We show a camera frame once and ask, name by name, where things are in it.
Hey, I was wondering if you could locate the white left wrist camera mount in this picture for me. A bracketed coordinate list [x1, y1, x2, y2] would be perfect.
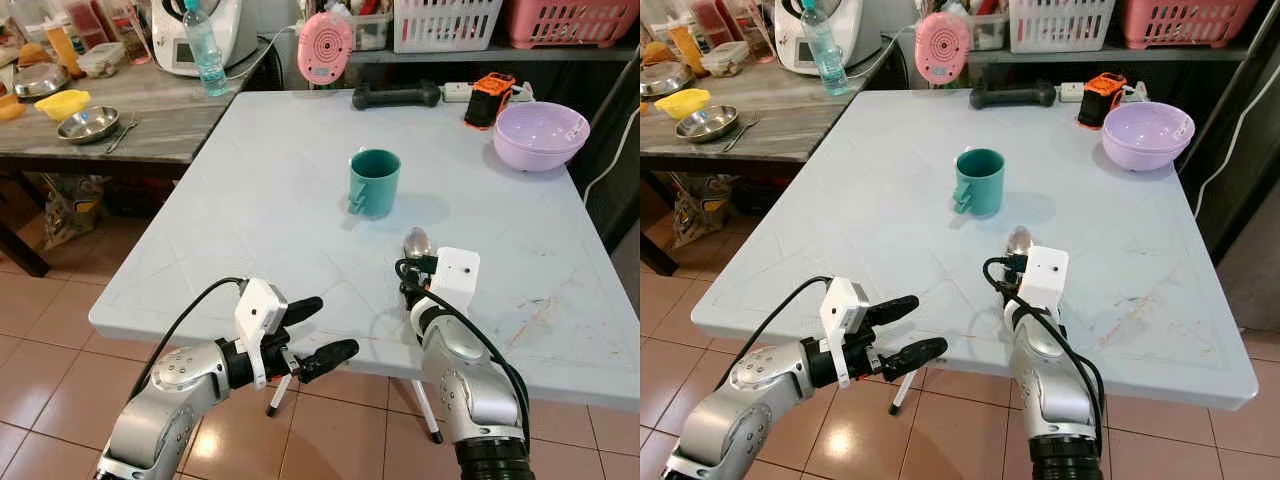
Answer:
[820, 277, 873, 388]
[235, 278, 289, 389]

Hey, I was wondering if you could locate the red lidded container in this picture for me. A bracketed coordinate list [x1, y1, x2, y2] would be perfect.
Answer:
[60, 0, 113, 51]
[690, 0, 738, 47]

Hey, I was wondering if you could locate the small steel bowl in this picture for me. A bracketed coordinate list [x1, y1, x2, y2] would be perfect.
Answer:
[56, 106, 120, 145]
[674, 105, 741, 144]

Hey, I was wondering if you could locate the purple plastic bowl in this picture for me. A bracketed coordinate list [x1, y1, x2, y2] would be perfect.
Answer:
[493, 101, 591, 173]
[1101, 101, 1196, 172]

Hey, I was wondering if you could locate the clear plastic food container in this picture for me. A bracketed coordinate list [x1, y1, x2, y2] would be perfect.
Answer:
[700, 41, 749, 78]
[77, 42, 128, 79]

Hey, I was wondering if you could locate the pink plastic basket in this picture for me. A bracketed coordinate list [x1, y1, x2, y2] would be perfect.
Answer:
[1118, 0, 1261, 50]
[503, 0, 641, 50]

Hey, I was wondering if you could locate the orange and black device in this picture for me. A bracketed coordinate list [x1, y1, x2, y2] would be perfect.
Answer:
[464, 72, 518, 131]
[1077, 72, 1128, 130]

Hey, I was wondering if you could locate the printed bag under table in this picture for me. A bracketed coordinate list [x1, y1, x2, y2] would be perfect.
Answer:
[40, 175, 107, 251]
[672, 175, 737, 249]

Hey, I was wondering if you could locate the green ceramic mug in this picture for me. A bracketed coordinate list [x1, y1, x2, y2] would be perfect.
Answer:
[954, 148, 1007, 218]
[348, 149, 402, 219]

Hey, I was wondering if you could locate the clear plastic water bottle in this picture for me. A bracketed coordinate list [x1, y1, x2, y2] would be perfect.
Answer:
[800, 0, 851, 97]
[182, 0, 231, 98]

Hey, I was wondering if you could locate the white power strip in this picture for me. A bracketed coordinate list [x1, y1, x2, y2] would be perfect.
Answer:
[443, 82, 536, 105]
[1058, 82, 1149, 104]

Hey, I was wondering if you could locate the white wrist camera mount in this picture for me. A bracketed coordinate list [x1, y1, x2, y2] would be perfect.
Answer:
[430, 247, 481, 312]
[235, 278, 289, 389]
[820, 277, 873, 388]
[1018, 246, 1069, 311]

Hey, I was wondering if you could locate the pink round device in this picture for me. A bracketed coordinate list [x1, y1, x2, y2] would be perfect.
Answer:
[297, 11, 356, 88]
[914, 11, 972, 87]

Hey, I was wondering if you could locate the metal fork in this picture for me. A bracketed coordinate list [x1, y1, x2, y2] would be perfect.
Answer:
[105, 114, 141, 154]
[722, 114, 761, 153]

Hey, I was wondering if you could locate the white hanging cable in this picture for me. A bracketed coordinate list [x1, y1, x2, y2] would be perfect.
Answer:
[583, 105, 641, 207]
[1193, 88, 1263, 217]

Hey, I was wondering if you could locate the small clear box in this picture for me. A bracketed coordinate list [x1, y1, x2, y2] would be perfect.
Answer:
[970, 12, 1010, 51]
[352, 12, 394, 52]

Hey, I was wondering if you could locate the white kitchen appliance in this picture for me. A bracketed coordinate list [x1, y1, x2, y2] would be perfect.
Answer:
[775, 0, 881, 77]
[152, 0, 259, 78]

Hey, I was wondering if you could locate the black dumbbell handle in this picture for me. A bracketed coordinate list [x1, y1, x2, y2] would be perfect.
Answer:
[352, 80, 443, 111]
[969, 79, 1057, 110]

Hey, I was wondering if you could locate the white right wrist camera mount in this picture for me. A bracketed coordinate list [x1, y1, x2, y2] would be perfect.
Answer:
[1018, 246, 1069, 311]
[430, 247, 481, 312]

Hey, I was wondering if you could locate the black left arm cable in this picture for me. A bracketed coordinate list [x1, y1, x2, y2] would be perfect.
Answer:
[715, 276, 833, 393]
[130, 277, 247, 401]

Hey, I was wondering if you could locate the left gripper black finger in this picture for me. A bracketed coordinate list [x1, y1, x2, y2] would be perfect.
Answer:
[297, 339, 359, 384]
[283, 296, 324, 329]
[881, 337, 948, 382]
[865, 295, 920, 329]

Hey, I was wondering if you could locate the orange packet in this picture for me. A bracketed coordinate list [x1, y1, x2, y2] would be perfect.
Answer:
[668, 25, 707, 73]
[45, 25, 86, 77]

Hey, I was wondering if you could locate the grey wooden table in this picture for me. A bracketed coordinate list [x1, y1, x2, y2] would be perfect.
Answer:
[640, 40, 906, 278]
[0, 40, 281, 279]

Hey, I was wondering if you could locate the white plastic basket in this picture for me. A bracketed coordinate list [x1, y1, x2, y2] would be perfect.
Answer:
[393, 0, 504, 53]
[1008, 0, 1116, 53]

